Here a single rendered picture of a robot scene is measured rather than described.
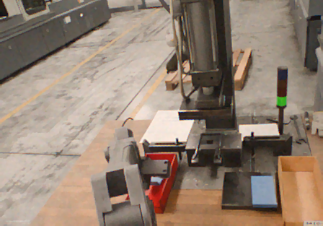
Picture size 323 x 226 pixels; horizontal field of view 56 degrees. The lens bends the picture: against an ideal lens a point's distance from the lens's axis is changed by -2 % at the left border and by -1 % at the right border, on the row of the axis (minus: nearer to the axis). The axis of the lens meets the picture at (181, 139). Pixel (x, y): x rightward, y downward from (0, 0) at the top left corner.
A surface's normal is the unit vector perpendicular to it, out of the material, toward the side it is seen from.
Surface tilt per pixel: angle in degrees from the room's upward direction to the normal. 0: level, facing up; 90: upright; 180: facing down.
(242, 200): 0
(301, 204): 0
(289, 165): 90
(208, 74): 90
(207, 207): 0
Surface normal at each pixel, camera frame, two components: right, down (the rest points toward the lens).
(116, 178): 0.14, 0.27
